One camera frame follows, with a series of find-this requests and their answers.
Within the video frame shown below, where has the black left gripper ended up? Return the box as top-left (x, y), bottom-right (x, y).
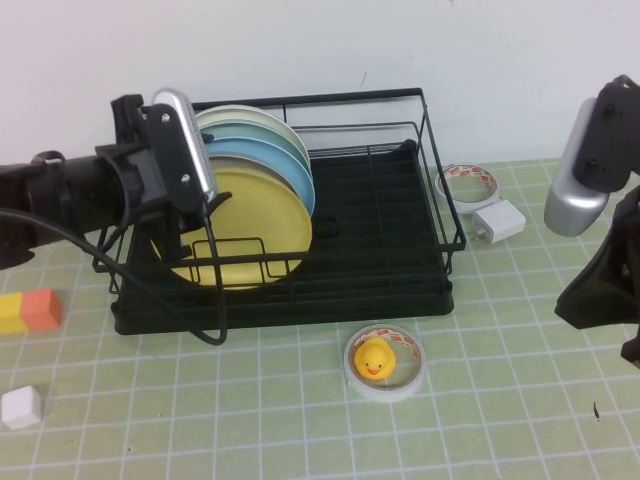
top-left (94, 93), bottom-right (196, 265)

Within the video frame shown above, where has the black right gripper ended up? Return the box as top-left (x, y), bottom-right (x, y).
top-left (554, 187), bottom-right (640, 331)

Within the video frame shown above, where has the yellow round plate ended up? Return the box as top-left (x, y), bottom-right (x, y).
top-left (162, 167), bottom-right (315, 292)

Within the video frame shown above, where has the grey round plate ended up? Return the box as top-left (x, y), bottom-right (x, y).
top-left (208, 154), bottom-right (301, 201)

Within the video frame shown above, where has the green round plate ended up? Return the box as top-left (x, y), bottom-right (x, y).
top-left (197, 122), bottom-right (312, 167)

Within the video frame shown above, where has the blue round plate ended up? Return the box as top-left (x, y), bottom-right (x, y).
top-left (202, 134), bottom-right (316, 221)

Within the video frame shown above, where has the cream round plate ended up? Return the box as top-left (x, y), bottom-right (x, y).
top-left (192, 104), bottom-right (310, 156)

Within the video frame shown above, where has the white power adapter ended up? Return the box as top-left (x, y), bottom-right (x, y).
top-left (469, 199), bottom-right (527, 246)

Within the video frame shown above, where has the orange cube block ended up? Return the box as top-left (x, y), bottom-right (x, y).
top-left (20, 288), bottom-right (64, 331)

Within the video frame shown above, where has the white tape roll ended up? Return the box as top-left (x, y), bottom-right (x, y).
top-left (344, 323), bottom-right (425, 404)
top-left (433, 163), bottom-right (503, 216)

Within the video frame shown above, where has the black plastic drip tray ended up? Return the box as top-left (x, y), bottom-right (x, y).
top-left (112, 139), bottom-right (455, 336)

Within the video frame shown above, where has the yellow cube block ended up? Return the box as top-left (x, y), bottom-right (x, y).
top-left (0, 293), bottom-right (29, 335)

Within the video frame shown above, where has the green grid tablecloth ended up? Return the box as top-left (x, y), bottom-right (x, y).
top-left (0, 153), bottom-right (640, 480)

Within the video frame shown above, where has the white cube block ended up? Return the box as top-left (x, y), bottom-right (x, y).
top-left (1, 384), bottom-right (42, 430)

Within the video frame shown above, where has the yellow rubber duck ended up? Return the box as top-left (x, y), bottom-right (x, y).
top-left (353, 337), bottom-right (399, 381)

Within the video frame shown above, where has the black left camera cable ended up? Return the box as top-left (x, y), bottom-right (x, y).
top-left (0, 192), bottom-right (234, 347)

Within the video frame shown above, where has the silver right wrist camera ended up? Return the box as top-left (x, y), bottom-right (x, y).
top-left (543, 97), bottom-right (612, 238)

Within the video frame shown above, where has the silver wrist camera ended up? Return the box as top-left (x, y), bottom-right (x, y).
top-left (150, 88), bottom-right (220, 201)
top-left (543, 97), bottom-right (612, 238)

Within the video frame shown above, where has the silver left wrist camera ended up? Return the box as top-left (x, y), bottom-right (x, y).
top-left (150, 88), bottom-right (220, 201)

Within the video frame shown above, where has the black right camera bracket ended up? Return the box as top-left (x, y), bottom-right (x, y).
top-left (569, 74), bottom-right (640, 194)

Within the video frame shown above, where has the black wire dish rack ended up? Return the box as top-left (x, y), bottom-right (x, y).
top-left (92, 88), bottom-right (467, 297)

